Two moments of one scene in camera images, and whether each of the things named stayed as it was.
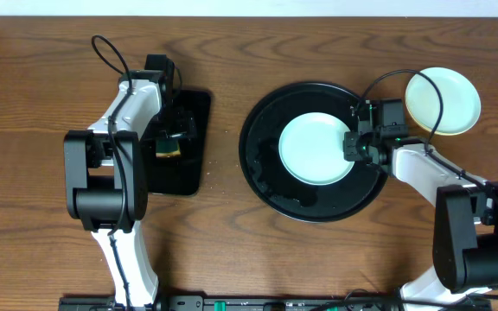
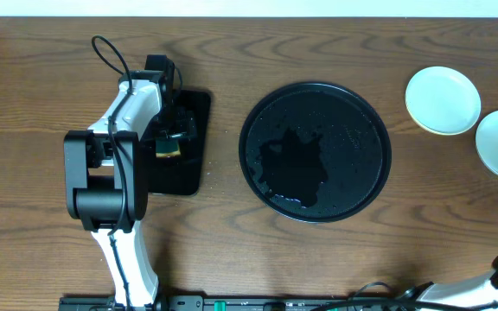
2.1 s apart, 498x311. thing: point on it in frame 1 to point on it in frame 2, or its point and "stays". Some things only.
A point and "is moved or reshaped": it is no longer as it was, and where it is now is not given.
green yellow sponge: [167, 148] stays
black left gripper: [179, 130] stays
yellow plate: [444, 135] is moved or reshaped
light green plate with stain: [462, 101] stays
